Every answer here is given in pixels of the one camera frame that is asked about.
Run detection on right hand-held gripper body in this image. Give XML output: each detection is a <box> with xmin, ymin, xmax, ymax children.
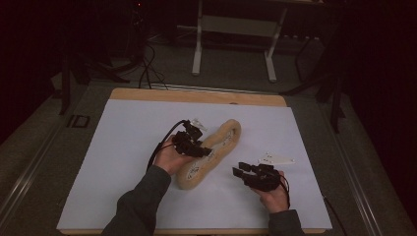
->
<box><xmin>244</xmin><ymin>151</ymin><xmax>296</xmax><ymax>193</ymax></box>

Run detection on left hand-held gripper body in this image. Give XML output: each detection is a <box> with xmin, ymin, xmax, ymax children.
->
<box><xmin>171</xmin><ymin>118</ymin><xmax>209</xmax><ymax>158</ymax></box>

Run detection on tan plush black-lined earmuffs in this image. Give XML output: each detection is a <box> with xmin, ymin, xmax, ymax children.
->
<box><xmin>176</xmin><ymin>118</ymin><xmax>243</xmax><ymax>192</ymax></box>

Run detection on person's right hand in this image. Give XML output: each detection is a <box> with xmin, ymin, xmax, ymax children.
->
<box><xmin>252</xmin><ymin>170</ymin><xmax>291</xmax><ymax>214</ymax></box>

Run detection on person's left hand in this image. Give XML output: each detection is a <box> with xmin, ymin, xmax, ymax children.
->
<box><xmin>153</xmin><ymin>134</ymin><xmax>199</xmax><ymax>177</ymax></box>

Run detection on wooden table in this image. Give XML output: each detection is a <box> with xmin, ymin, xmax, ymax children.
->
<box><xmin>56</xmin><ymin>87</ymin><xmax>332</xmax><ymax>236</ymax></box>

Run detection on white table sheet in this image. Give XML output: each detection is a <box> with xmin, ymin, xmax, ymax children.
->
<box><xmin>56</xmin><ymin>98</ymin><xmax>332</xmax><ymax>230</ymax></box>

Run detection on metal strip behind table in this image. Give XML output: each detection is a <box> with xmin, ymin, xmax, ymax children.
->
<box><xmin>149</xmin><ymin>83</ymin><xmax>280</xmax><ymax>96</ymax></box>

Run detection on white metal stand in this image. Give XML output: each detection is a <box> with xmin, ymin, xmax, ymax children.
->
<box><xmin>191</xmin><ymin>0</ymin><xmax>289</xmax><ymax>84</ymax></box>

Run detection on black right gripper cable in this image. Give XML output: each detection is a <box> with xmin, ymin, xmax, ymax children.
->
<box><xmin>278</xmin><ymin>174</ymin><xmax>349</xmax><ymax>236</ymax></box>

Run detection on black floor cables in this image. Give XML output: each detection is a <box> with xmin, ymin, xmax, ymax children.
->
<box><xmin>137</xmin><ymin>41</ymin><xmax>170</xmax><ymax>91</ymax></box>

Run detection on metal floor rail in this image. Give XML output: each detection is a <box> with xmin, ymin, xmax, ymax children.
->
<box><xmin>323</xmin><ymin>101</ymin><xmax>386</xmax><ymax>236</ymax></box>
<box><xmin>0</xmin><ymin>107</ymin><xmax>77</xmax><ymax>224</ymax></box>

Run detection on black stand with tall post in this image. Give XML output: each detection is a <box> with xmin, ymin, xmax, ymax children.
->
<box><xmin>279</xmin><ymin>13</ymin><xmax>347</xmax><ymax>134</ymax></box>

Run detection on black floor bracket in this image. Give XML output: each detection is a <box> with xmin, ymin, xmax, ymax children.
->
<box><xmin>66</xmin><ymin>114</ymin><xmax>91</xmax><ymax>129</ymax></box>

